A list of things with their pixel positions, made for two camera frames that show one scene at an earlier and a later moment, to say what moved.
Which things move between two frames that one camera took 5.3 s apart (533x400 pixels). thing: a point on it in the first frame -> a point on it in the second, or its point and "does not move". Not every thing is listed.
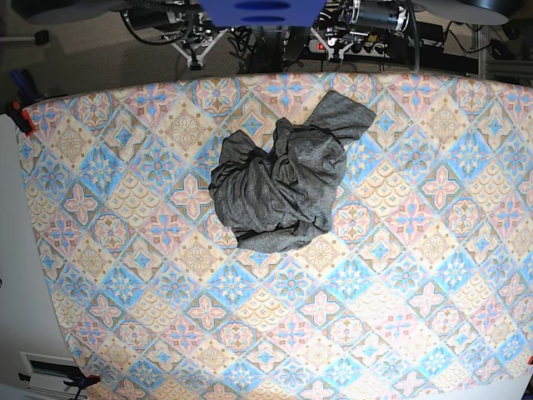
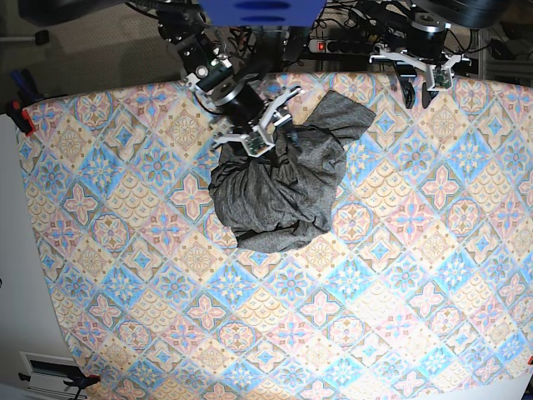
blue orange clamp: x=82 y=382 does not move
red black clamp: x=21 y=117 does not move
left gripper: x=194 y=57 -> x=259 y=138
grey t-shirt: x=281 y=199 does not move
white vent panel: x=48 y=372 does not move
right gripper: x=336 y=47 -> x=439 y=77
